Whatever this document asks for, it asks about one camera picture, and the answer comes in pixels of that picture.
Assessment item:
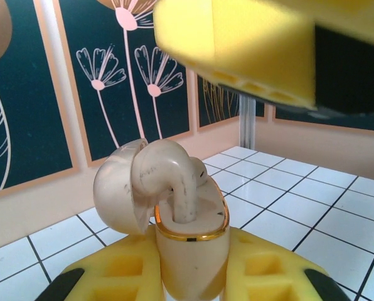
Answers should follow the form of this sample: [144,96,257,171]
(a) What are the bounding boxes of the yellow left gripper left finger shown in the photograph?
[36,227,163,301]

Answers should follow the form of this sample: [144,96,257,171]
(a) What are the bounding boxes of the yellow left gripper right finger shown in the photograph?
[223,227,348,301]

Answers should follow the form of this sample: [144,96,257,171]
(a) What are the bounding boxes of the beige wireless earbud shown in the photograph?
[131,138,203,225]

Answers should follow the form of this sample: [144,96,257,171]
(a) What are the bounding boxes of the aluminium frame post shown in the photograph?
[238,93,257,150]

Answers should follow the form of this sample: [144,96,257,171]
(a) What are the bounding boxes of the beige earbud charging case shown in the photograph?
[92,137,232,301]

